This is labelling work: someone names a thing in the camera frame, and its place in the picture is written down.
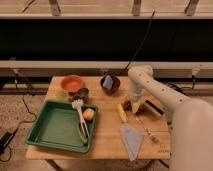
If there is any small metal cup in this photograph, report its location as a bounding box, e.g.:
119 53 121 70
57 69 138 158
77 88 89 103

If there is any yellow lemon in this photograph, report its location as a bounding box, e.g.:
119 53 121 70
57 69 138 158
83 108 94 121

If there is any metal fork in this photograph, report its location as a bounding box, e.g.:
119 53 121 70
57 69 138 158
136 116 159 143

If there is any brown grape bunch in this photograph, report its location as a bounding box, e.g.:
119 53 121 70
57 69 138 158
123 100 144 114

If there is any white dish brush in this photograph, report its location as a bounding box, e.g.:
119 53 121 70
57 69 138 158
71 99 89 138

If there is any wooden table board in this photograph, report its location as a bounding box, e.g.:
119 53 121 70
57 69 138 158
26 76 170 160

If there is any dark brown bowl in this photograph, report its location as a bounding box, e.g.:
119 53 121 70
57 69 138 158
100 75 120 95

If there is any green plastic tray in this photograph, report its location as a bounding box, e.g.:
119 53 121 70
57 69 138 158
26 100 98 154

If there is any black power adapter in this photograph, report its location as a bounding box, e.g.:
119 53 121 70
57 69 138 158
0 132 13 151

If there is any green peeler in tray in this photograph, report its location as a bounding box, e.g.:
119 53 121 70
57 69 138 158
77 124 88 145

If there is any orange bowl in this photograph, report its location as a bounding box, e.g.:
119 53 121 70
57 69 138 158
61 75 84 93

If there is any yellow handled spatula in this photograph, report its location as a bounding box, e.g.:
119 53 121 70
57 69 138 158
117 104 144 161

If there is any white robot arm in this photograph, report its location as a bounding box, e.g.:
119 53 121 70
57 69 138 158
128 65 213 171

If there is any blue cloth in bowl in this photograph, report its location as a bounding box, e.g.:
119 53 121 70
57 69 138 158
102 75 114 90

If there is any green lime slice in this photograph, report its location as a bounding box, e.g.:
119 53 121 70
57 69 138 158
56 90 68 100

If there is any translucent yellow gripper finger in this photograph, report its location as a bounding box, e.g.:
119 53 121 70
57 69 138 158
123 96 132 110
131 100 145 114

